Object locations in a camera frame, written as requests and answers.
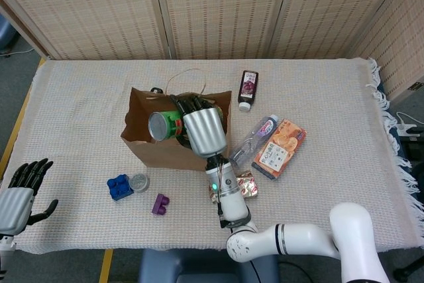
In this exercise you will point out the gold foil snack packet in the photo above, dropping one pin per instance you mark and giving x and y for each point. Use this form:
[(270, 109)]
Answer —
[(246, 185)]

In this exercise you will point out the brown paper shopping bag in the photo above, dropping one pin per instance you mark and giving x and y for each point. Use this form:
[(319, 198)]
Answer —
[(159, 157)]

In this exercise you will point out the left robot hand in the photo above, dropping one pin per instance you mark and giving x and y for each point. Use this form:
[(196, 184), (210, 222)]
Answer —
[(15, 208)]

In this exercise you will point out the white woven tablecloth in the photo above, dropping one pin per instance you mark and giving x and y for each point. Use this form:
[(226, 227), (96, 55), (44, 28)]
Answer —
[(83, 114)]

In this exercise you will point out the white power strip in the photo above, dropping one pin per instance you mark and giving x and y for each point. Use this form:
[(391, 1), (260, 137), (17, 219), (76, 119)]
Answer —
[(407, 129)]

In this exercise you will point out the orange biscuit box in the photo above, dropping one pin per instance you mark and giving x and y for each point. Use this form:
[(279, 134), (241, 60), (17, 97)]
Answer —
[(280, 150)]

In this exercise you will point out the blue padded seat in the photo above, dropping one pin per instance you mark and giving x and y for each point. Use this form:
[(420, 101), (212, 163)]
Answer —
[(185, 266)]

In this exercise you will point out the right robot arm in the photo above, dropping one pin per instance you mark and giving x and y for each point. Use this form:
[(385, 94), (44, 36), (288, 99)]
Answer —
[(232, 203)]

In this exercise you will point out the black equipment box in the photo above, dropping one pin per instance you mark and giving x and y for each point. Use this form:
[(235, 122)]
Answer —
[(414, 150)]

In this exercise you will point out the dark juice bottle white cap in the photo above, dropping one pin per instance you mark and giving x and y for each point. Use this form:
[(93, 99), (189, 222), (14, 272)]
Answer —
[(248, 87)]

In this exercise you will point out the blue toy building brick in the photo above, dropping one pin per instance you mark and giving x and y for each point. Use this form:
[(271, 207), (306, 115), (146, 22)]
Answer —
[(119, 188)]

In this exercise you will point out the clear plastic water bottle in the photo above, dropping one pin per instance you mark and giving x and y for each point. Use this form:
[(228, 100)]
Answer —
[(246, 147)]

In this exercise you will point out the green Pringles can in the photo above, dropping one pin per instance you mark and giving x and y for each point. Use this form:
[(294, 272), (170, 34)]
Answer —
[(162, 127)]

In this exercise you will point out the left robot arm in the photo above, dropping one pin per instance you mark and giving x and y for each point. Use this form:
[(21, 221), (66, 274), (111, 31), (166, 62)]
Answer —
[(5, 251)]

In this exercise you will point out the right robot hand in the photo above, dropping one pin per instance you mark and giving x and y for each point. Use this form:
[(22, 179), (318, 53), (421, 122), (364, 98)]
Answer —
[(205, 130)]

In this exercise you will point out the purple toy building brick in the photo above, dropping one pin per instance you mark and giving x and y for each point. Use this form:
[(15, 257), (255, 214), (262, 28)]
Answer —
[(160, 205)]

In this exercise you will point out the bamboo folding screen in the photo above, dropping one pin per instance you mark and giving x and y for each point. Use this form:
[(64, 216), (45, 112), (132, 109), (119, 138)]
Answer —
[(215, 8)]

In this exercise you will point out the blue chair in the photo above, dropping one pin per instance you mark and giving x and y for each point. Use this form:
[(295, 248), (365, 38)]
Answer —
[(5, 32)]

